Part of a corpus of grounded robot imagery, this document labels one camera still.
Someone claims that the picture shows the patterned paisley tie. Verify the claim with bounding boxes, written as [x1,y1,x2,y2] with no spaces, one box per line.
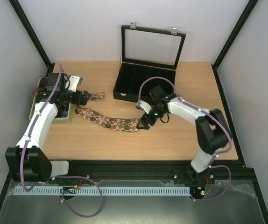
[75,105,139,133]

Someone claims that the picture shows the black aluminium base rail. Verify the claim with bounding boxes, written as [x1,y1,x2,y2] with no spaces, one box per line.
[63,160,257,186]

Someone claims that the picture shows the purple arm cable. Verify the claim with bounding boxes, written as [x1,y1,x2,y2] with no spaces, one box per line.
[19,64,105,217]
[137,76,233,203]

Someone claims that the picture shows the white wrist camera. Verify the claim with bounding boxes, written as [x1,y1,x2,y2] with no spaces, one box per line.
[136,100,152,114]
[68,75,83,92]

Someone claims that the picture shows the pale green perforated basket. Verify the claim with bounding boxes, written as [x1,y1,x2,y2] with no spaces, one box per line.
[29,77,74,124]

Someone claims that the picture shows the light blue slotted cable duct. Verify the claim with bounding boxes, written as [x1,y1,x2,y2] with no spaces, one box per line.
[13,186,190,196]

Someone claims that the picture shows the brown patterned tie over basket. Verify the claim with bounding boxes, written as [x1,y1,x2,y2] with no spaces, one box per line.
[32,86,45,98]

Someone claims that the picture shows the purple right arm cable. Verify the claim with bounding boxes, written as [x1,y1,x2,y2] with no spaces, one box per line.
[137,76,233,203]

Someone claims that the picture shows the black compartment display box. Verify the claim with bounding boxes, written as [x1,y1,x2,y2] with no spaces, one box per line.
[113,22,186,105]

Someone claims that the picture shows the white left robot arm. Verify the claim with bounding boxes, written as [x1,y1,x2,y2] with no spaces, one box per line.
[5,71,91,183]

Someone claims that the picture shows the dark ties in basket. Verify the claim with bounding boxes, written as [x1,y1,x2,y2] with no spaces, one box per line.
[29,77,70,118]

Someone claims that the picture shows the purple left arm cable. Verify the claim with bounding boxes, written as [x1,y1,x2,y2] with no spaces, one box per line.
[19,64,105,217]

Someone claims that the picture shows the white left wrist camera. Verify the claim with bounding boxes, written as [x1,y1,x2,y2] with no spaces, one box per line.
[68,75,83,92]

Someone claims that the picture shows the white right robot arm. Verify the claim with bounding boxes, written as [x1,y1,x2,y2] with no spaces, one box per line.
[136,86,232,183]

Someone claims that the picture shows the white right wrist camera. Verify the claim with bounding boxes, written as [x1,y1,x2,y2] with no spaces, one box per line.
[136,100,152,114]

